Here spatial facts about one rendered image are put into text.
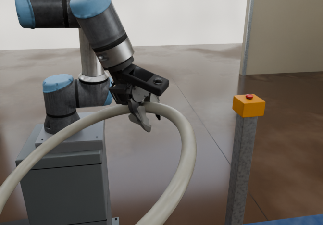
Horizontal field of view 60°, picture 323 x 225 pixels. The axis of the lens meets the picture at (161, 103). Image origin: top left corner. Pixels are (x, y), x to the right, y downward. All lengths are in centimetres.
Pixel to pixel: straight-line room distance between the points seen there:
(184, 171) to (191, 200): 193
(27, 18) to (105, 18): 21
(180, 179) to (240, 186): 124
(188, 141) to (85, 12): 35
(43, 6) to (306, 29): 599
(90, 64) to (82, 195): 68
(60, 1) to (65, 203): 112
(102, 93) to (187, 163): 98
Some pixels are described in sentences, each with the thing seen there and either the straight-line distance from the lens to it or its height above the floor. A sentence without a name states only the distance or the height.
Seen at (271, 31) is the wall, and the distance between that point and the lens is 607.
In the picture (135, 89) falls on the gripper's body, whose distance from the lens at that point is 71.
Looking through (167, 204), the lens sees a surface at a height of 127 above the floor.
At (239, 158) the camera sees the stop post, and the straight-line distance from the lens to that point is 160.
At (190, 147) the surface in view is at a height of 131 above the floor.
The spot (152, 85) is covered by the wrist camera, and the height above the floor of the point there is 138.
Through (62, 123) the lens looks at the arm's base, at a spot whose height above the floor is 97.
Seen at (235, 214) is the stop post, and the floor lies 36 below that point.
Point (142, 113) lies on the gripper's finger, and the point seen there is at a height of 129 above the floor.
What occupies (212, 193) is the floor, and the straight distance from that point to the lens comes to 252.
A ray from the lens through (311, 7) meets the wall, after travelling 645.
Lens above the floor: 159
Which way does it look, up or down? 22 degrees down
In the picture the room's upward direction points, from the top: straight up
